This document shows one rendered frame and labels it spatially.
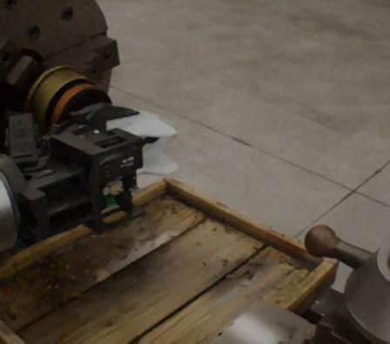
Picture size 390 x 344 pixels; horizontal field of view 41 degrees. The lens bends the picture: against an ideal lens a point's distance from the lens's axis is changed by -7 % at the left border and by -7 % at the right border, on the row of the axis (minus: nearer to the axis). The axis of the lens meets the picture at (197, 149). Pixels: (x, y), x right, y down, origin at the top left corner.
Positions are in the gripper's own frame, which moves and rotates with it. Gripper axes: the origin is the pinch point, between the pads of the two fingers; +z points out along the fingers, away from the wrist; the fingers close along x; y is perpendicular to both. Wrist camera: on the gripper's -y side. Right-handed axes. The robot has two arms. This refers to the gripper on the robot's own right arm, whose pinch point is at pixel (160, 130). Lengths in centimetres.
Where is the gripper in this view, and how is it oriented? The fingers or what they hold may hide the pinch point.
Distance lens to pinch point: 57.0
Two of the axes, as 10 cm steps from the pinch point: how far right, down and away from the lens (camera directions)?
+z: 6.8, -2.7, 6.8
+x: 0.0, -9.3, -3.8
